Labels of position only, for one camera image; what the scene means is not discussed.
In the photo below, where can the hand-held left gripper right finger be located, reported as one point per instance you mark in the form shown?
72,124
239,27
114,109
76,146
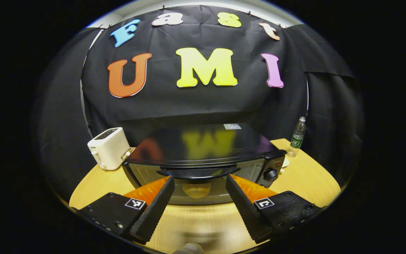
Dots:
245,211

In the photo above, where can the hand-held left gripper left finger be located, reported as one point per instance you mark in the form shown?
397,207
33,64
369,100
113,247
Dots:
153,211

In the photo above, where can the black electric oven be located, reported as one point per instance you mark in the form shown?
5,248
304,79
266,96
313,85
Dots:
206,144

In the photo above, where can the white divided dish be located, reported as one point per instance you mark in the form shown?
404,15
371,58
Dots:
285,163

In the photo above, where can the white toaster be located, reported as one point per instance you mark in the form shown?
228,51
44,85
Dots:
108,150

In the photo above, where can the clear water bottle green label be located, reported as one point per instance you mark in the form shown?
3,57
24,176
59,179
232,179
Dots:
297,139

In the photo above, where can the black backdrop cloth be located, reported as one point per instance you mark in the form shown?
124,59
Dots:
174,106

